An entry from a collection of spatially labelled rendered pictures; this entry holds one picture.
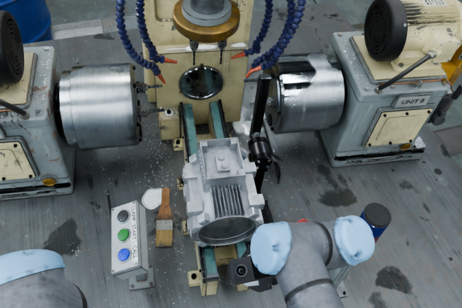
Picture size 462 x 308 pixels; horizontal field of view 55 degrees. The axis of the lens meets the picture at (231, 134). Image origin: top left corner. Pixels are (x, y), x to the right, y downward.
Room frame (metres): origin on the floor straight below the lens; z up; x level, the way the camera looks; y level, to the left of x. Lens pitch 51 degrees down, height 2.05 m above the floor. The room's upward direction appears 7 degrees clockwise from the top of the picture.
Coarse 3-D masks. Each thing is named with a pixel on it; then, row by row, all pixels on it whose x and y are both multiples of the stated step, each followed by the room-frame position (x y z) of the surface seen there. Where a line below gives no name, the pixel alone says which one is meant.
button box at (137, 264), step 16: (112, 208) 0.53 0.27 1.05; (128, 208) 0.53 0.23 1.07; (144, 208) 0.55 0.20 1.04; (112, 224) 0.49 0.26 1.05; (128, 224) 0.49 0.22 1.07; (144, 224) 0.51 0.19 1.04; (112, 240) 0.45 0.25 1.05; (128, 240) 0.45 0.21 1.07; (144, 240) 0.46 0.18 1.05; (112, 256) 0.41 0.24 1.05; (144, 256) 0.42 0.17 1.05; (112, 272) 0.37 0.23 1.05; (128, 272) 0.38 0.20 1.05; (144, 272) 0.39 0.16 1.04
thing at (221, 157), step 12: (216, 144) 0.72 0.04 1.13; (228, 144) 0.72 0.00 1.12; (204, 156) 0.68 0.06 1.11; (216, 156) 0.68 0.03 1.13; (228, 156) 0.69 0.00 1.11; (240, 156) 0.67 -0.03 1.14; (204, 168) 0.62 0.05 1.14; (216, 168) 0.65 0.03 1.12; (228, 168) 0.64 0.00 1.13; (240, 168) 0.66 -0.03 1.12; (204, 180) 0.60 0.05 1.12; (216, 180) 0.60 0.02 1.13; (228, 180) 0.61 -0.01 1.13; (240, 180) 0.62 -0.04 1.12
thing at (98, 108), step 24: (72, 72) 0.88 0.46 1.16; (96, 72) 0.89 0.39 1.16; (120, 72) 0.90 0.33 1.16; (72, 96) 0.80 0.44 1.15; (96, 96) 0.81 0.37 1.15; (120, 96) 0.83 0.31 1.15; (72, 120) 0.76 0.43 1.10; (96, 120) 0.77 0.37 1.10; (120, 120) 0.78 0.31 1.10; (72, 144) 0.75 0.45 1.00; (96, 144) 0.75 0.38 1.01; (120, 144) 0.77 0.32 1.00
